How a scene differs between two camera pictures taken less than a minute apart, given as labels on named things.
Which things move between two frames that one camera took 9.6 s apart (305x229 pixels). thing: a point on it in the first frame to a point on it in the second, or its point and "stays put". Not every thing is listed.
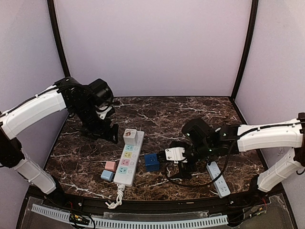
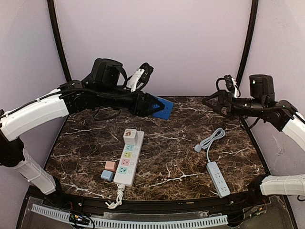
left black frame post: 54,22 stays put
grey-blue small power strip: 219,183 stays put
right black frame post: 254,13 stays put
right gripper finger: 184,173 to 217,108
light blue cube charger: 107,175 stays put
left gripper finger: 115,133 to 161,109
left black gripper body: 105,132 to 141,104
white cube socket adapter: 129,136 stays put
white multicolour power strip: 125,172 stays put
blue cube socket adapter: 151,164 to 165,113
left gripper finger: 87,132 to 154,98
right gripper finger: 162,156 to 216,94
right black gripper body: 184,164 to 227,103
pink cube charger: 110,165 stays put
